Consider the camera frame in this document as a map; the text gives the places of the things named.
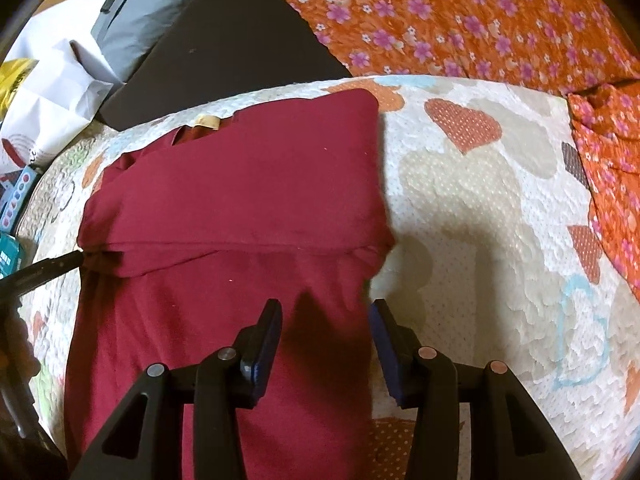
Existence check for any person's left hand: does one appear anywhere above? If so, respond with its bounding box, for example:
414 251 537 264
1 306 40 388

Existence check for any black cushion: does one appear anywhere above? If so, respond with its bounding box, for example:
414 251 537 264
98 0 350 131

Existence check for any teal patterned box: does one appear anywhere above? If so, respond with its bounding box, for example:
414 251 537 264
0 166 41 278

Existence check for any orange floral bedsheet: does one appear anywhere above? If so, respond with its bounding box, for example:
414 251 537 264
286 0 639 288

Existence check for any yellow plastic bag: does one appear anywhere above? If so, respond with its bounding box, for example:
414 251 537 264
0 58 38 122

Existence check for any heart patterned white quilt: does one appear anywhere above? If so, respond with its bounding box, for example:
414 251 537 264
14 75 639 479

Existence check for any white plastic bag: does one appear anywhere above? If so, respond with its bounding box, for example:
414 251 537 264
1 0 122 174

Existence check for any grey fabric bag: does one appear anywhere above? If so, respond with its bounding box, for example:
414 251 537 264
91 0 191 82

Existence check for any dark red garment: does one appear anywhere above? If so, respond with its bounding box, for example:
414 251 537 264
64 89 395 479

